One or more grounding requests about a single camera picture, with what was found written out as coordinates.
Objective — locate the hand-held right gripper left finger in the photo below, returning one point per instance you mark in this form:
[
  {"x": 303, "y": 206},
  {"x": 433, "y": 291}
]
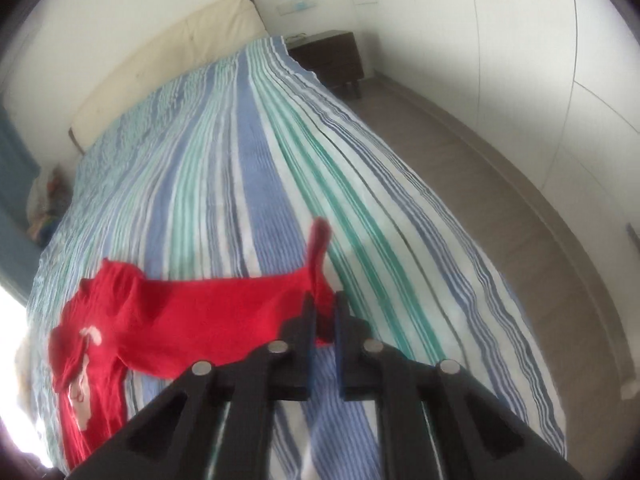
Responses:
[{"x": 309, "y": 345}]

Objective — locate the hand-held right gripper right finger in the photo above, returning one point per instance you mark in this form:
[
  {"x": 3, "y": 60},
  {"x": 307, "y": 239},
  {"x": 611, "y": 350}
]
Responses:
[{"x": 339, "y": 350}]

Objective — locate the blue curtain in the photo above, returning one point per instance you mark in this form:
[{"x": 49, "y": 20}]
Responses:
[{"x": 15, "y": 200}]

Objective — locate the wall socket panel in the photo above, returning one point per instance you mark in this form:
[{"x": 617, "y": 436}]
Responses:
[{"x": 296, "y": 4}]

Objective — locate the pile of clothes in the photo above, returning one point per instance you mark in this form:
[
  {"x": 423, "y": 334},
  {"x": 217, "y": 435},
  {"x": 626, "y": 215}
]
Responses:
[{"x": 47, "y": 205}]

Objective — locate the dark wooden nightstand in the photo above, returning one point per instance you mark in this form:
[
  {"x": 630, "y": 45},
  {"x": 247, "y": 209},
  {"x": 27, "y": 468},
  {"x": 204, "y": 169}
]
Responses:
[{"x": 335, "y": 60}]

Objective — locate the red shirt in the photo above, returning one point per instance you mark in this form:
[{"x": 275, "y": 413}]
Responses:
[{"x": 200, "y": 310}]

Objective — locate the striped bed sheet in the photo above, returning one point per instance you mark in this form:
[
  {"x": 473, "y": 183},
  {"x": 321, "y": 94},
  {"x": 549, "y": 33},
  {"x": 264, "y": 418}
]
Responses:
[{"x": 300, "y": 160}]

